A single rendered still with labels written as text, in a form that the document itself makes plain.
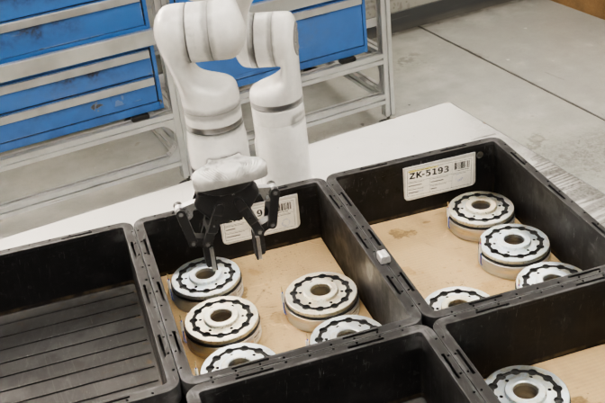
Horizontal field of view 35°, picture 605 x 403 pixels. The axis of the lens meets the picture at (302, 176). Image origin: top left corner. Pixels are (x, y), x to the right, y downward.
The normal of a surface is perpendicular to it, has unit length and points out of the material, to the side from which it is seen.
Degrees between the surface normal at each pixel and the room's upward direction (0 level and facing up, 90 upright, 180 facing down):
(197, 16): 43
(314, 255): 0
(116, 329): 0
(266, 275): 0
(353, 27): 90
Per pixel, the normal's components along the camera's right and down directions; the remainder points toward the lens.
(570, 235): -0.95, 0.22
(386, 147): -0.09, -0.87
